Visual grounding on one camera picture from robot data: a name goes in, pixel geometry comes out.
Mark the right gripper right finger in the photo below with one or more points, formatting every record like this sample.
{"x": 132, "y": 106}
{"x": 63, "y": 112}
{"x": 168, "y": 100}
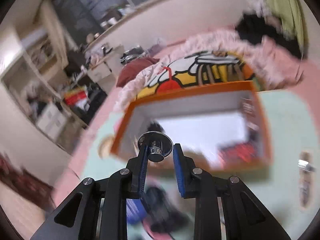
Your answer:
{"x": 224, "y": 207}

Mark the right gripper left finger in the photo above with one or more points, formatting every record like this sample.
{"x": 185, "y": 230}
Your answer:
{"x": 97, "y": 208}

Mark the shiny metal knob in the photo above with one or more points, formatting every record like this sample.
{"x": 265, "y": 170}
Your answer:
{"x": 157, "y": 144}

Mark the orange cardboard box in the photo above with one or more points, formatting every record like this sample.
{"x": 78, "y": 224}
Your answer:
{"x": 221, "y": 126}

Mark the dark red pillow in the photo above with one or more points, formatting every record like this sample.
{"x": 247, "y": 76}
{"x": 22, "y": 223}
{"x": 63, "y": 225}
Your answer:
{"x": 133, "y": 68}

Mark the white drawer desk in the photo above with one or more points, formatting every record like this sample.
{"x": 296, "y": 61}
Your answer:
{"x": 105, "y": 73}

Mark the pink floral blanket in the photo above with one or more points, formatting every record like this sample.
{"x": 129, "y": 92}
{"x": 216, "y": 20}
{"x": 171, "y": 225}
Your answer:
{"x": 215, "y": 57}

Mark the green hanging curtain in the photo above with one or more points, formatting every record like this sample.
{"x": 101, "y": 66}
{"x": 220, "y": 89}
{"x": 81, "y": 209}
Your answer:
{"x": 291, "y": 18}

